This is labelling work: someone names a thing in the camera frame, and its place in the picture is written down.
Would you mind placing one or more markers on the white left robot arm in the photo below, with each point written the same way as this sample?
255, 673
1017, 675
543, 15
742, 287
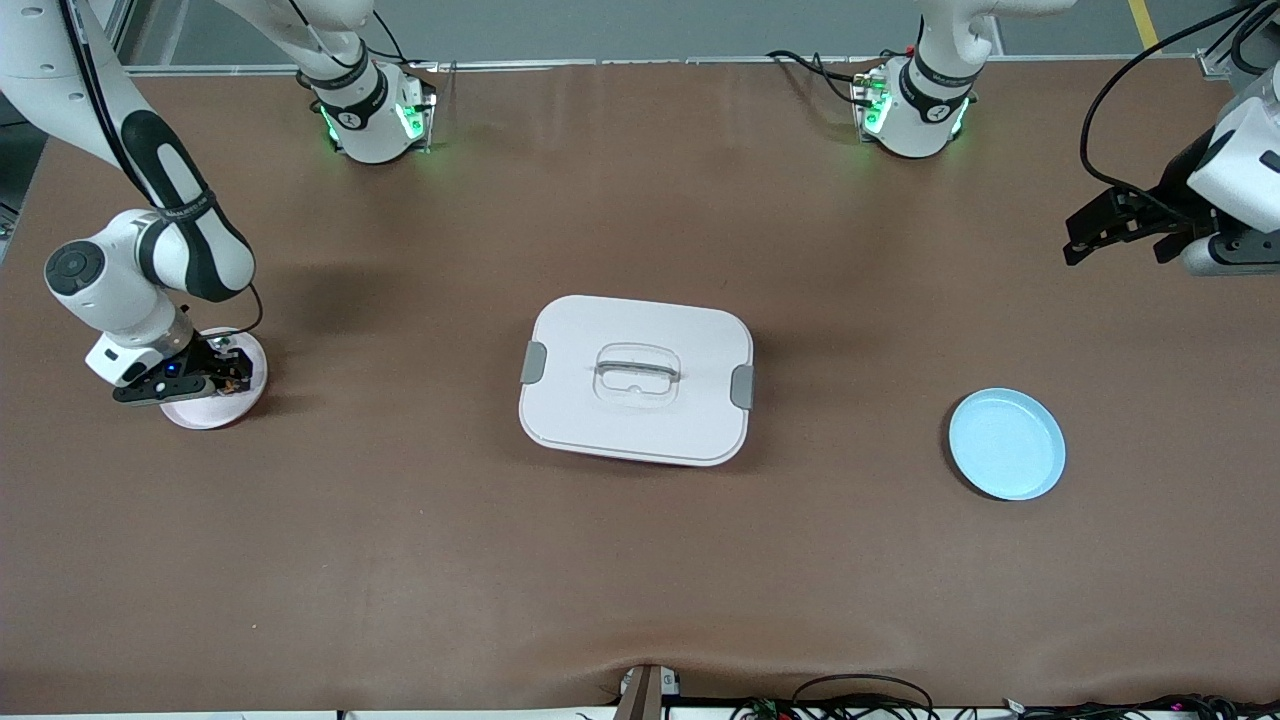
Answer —
925, 110

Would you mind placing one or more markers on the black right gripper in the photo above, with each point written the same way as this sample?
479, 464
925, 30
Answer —
213, 354

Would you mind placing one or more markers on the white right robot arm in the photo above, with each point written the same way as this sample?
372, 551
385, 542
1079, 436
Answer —
110, 285

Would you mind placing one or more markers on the white lidded storage box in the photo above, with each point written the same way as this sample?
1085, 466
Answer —
640, 425

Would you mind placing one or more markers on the aluminium frame profile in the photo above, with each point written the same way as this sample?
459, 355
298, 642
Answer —
120, 30
1225, 55

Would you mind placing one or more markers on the silver table edge rail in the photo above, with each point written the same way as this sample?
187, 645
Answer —
600, 63

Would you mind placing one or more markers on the brown table mat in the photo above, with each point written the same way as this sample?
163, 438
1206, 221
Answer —
640, 560

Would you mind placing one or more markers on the pink round plate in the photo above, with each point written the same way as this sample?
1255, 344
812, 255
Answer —
215, 413

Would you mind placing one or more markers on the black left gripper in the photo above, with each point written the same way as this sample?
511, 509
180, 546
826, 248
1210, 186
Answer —
1172, 196

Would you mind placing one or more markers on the light blue round plate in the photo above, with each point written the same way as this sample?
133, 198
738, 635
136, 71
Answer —
1005, 445

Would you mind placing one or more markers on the black orange push switch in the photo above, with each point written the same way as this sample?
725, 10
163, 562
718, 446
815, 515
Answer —
238, 378

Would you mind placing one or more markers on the brown bracket post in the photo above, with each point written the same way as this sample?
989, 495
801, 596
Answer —
638, 695

